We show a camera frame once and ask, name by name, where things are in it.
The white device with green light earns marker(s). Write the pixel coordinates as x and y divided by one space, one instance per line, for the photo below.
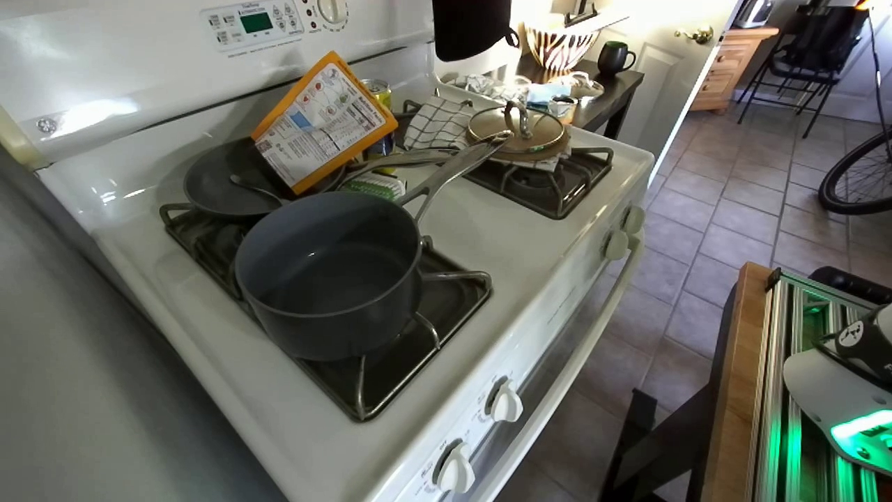
846 389

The black burner grate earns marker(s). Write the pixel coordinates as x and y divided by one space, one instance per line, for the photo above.
361 385
551 193

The blue yellow can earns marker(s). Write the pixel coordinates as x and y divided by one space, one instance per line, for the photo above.
379 90

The wooden cart with rails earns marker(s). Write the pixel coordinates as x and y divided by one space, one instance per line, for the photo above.
740 437

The grey frying pan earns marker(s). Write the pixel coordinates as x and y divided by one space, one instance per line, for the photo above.
233 179

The round pan lid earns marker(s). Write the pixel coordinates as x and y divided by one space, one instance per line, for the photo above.
516 130

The black right burner grate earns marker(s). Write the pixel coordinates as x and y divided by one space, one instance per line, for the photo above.
551 193

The white gas stove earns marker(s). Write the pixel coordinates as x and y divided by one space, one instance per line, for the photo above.
108 99

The patterned bowl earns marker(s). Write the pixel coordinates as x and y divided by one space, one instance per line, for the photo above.
562 42

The bicycle wheel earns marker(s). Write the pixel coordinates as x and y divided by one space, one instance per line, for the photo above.
863 179

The checkered dish towel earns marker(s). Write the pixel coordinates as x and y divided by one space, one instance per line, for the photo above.
439 123

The stove control display panel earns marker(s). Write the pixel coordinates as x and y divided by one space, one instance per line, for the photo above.
253 24

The black mug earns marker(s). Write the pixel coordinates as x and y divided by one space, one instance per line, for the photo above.
614 60

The cream stove knob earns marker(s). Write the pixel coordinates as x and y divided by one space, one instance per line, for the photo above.
634 222
616 244
456 473
502 402

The grey saucepan with handle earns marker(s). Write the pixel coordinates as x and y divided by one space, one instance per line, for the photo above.
338 274

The dark side table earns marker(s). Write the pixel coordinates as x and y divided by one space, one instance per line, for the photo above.
583 97

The white oven door handle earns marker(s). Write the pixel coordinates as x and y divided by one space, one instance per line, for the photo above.
552 377

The black left burner grate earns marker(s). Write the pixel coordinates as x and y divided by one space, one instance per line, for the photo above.
361 385

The orange food package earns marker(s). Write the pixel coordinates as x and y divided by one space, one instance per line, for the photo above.
324 122

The black folding chair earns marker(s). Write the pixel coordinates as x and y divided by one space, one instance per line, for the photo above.
806 56

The wooden dresser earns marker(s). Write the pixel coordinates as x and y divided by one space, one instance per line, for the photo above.
729 66

